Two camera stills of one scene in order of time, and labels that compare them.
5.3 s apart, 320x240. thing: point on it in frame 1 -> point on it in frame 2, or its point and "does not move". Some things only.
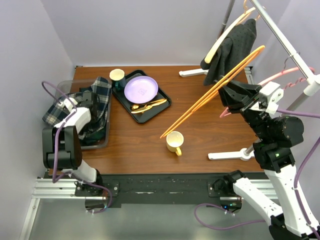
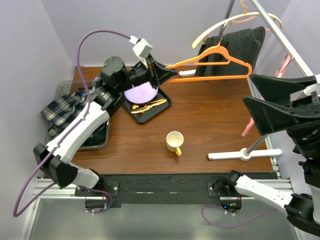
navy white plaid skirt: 55,113 does not move
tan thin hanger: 245,8 -> 245,11
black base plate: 151,188 does not move
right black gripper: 237,96 -> 303,108
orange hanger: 201,104 -> 217,56
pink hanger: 226,111 -> 251,123
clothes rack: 311,88 does not move
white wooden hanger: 206,60 -> 222,24
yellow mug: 174,140 does not move
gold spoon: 136,107 does not move
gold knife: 161,102 does not move
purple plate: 141,89 does not move
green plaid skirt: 93,133 does not move
